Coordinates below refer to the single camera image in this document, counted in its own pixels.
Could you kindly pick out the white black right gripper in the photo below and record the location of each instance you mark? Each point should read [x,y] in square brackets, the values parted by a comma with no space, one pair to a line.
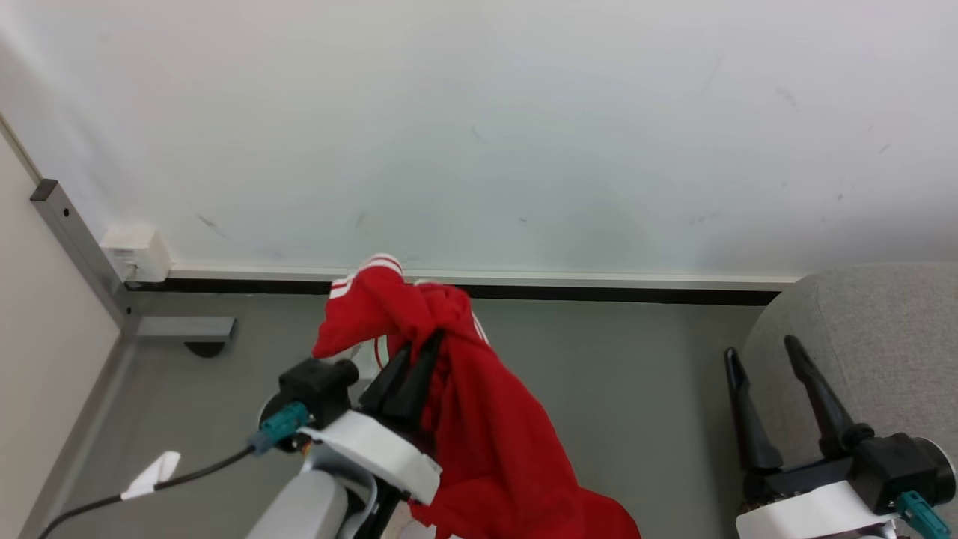
[808,513]

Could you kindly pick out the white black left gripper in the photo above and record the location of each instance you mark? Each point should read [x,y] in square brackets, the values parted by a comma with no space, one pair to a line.
[374,448]

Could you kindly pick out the red garment with white stripes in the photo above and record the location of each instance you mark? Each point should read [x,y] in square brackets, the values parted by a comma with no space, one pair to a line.
[486,434]

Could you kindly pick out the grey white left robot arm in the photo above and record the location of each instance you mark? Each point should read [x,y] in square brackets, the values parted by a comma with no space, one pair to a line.
[307,505]

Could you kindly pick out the grey fabric sofa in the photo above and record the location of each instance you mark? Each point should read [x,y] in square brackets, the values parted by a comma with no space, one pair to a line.
[891,337]

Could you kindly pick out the black round foot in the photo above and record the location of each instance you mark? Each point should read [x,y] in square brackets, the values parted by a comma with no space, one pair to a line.
[203,349]

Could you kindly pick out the white and black skirting strip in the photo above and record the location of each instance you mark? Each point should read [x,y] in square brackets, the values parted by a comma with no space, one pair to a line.
[599,285]

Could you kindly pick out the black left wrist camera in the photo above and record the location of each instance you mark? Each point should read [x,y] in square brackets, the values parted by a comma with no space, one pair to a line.
[318,393]

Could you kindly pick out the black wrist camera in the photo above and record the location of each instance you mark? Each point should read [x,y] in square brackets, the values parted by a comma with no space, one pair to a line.
[905,464]
[318,393]

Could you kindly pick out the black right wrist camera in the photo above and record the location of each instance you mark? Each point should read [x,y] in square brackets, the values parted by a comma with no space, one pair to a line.
[905,464]

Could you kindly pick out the grey metal floor bracket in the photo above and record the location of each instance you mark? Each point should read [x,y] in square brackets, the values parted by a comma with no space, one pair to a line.
[187,329]

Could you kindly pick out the white wall socket box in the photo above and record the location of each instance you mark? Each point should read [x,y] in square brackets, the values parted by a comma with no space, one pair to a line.
[138,253]

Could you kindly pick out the grey metal frame post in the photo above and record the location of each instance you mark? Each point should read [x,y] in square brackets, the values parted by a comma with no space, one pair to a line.
[78,239]

